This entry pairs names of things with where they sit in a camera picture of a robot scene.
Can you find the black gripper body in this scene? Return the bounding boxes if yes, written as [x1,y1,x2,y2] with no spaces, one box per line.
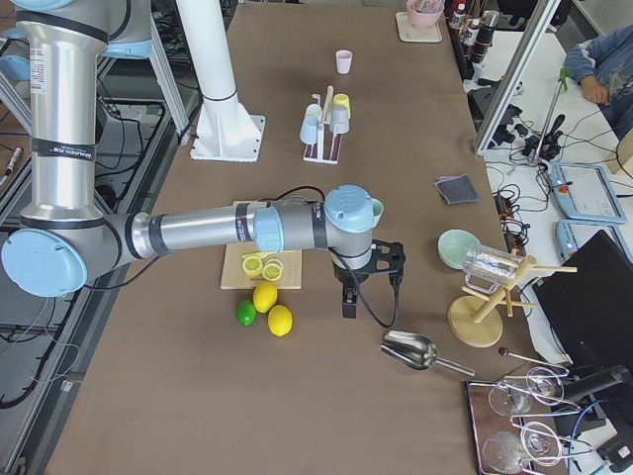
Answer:
[332,262,358,302]

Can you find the mint green cup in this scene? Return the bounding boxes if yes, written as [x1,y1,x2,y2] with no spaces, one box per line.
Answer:
[372,198,384,228]

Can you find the pink cup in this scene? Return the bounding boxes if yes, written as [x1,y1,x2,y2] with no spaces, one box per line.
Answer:
[335,49,353,75]

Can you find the light blue cup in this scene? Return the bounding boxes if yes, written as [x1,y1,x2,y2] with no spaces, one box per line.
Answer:
[300,103,322,145]

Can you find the grey cup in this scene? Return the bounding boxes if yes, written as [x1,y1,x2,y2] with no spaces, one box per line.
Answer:
[329,105,350,135]

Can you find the yellow cup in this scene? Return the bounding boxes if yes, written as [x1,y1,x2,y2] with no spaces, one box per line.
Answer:
[332,93,351,118]

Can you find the yellow lemon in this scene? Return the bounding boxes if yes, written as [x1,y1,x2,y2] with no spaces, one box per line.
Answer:
[252,281,278,314]
[268,305,293,337]

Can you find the metal scoop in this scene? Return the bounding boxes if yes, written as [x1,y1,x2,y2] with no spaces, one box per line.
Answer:
[380,331,475,377]

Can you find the lemon slice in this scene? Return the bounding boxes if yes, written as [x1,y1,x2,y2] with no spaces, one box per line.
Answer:
[241,253,264,278]
[261,258,284,282]

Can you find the green lime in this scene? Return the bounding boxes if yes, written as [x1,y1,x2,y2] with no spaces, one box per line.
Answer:
[235,300,257,327]

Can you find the green bowl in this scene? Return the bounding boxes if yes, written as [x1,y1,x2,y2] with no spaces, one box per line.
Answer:
[437,229,480,270]

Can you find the wooden cutting board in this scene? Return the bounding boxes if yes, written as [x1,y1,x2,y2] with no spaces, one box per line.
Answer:
[220,199,304,292]

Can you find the wooden mug tree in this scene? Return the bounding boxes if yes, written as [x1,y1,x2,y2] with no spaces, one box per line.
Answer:
[447,255,578,347]

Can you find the clear glass pitcher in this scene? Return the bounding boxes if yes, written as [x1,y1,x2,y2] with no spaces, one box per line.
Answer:
[463,243,523,294]

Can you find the grey folded cloth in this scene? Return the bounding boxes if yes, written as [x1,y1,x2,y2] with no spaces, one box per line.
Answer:
[434,174,480,206]

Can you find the wine glass rack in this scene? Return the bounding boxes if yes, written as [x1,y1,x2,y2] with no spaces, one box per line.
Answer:
[466,365,592,474]

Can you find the blue teach pendant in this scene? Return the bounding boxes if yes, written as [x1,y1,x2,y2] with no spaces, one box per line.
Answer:
[555,220,609,259]
[549,162,627,224]

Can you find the black monitor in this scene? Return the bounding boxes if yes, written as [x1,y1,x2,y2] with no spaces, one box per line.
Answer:
[532,231,632,368]

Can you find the cream tray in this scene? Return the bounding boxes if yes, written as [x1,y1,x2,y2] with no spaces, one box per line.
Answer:
[396,12,442,44]

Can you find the pink bowl with ice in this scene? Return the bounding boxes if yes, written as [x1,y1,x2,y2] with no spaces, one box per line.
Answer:
[406,0,444,28]

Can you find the seated person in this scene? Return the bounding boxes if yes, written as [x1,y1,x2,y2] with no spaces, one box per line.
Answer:
[564,25,632,140]

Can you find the white wire cup holder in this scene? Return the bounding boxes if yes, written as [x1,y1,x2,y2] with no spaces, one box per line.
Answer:
[303,85,344,164]

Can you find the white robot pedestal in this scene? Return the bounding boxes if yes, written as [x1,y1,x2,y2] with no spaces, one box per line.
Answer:
[177,0,265,163]

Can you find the aluminium frame post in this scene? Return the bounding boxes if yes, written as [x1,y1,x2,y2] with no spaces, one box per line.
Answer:
[473,0,561,157]

